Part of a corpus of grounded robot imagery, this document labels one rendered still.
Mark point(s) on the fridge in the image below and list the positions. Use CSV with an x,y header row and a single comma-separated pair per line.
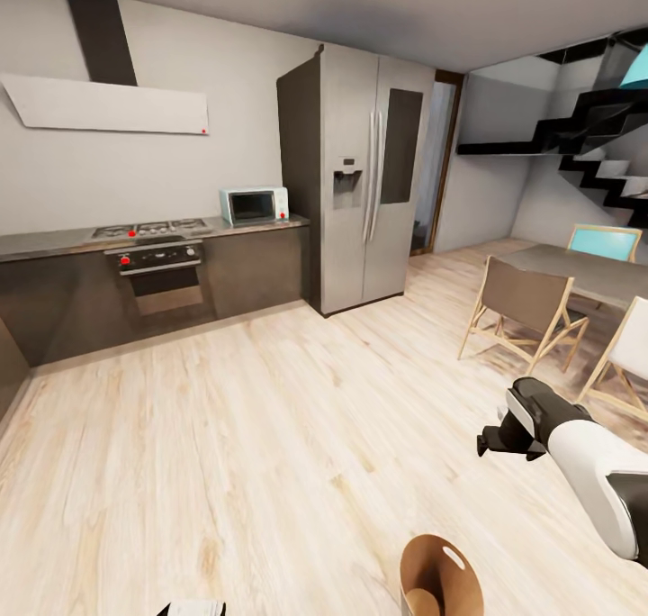
x,y
353,128

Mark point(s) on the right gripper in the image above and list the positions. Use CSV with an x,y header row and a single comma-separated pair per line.
x,y
503,439

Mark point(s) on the breakfast table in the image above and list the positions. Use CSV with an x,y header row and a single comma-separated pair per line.
x,y
605,279

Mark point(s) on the oven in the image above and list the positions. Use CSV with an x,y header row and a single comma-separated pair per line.
x,y
161,281

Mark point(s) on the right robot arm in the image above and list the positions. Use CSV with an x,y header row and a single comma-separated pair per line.
x,y
608,476

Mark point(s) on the trash can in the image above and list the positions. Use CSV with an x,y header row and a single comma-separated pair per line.
x,y
433,584

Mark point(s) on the burner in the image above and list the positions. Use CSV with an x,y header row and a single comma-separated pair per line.
x,y
123,231

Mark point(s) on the microwave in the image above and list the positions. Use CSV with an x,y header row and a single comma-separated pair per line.
x,y
248,204

